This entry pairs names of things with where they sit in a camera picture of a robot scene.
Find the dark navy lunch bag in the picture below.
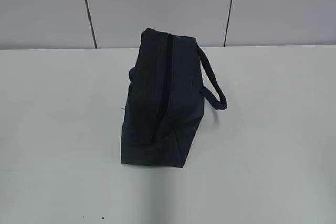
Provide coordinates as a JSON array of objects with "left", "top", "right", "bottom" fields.
[{"left": 120, "top": 28, "right": 227, "bottom": 168}]

